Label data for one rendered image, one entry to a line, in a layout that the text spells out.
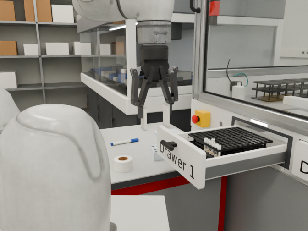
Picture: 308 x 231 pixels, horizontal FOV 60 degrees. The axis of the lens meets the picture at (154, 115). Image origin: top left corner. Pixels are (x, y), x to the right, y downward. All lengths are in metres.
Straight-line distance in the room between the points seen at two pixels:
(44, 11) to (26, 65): 0.97
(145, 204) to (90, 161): 0.32
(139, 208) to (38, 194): 0.33
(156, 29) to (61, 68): 4.25
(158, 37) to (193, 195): 0.67
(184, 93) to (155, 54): 1.08
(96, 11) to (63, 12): 3.68
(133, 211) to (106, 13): 0.51
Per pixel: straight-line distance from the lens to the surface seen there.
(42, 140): 0.37
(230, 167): 0.83
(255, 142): 0.94
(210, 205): 1.20
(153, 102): 1.67
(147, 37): 0.69
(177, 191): 1.08
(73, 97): 4.96
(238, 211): 1.24
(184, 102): 1.77
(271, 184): 1.05
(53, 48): 4.49
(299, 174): 0.94
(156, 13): 0.69
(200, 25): 1.33
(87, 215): 0.41
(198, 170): 0.75
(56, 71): 4.89
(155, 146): 1.13
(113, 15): 0.76
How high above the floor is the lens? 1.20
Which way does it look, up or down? 14 degrees down
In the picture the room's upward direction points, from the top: straight up
